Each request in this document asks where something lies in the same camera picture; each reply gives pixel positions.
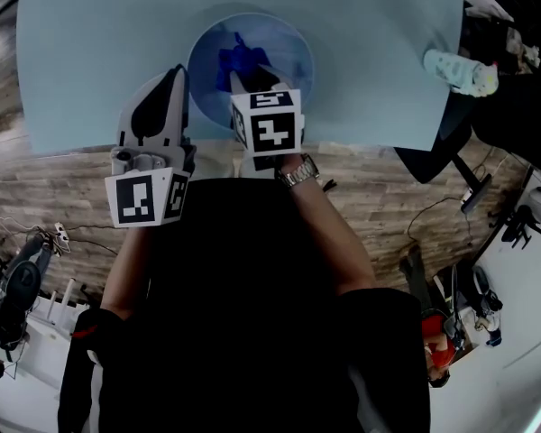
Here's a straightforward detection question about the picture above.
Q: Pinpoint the white power strip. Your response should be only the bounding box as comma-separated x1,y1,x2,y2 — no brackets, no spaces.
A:
53,222,69,256

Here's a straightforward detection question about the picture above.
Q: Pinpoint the person's left forearm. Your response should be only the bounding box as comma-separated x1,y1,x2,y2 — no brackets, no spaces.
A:
99,223,154,319

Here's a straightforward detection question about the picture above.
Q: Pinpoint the silver wristwatch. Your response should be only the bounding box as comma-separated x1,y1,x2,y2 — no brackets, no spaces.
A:
277,152,321,189

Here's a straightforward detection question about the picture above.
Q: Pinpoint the person's right forearm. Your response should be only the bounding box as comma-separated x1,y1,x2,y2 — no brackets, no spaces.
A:
277,153,380,297

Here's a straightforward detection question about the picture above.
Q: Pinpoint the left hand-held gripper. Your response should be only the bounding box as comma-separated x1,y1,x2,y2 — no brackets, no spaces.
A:
104,64,197,229

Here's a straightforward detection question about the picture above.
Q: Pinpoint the blue cloth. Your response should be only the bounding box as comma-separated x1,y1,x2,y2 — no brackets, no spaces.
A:
215,32,271,94

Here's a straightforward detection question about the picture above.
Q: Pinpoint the big light blue plate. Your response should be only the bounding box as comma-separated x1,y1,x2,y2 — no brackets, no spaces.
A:
187,12,316,131

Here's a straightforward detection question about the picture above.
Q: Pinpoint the person's black clothing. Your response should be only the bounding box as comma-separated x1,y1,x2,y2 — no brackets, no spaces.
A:
56,176,432,433

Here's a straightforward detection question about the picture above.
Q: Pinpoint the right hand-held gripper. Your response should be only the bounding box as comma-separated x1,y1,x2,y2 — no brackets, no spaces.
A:
228,63,307,173

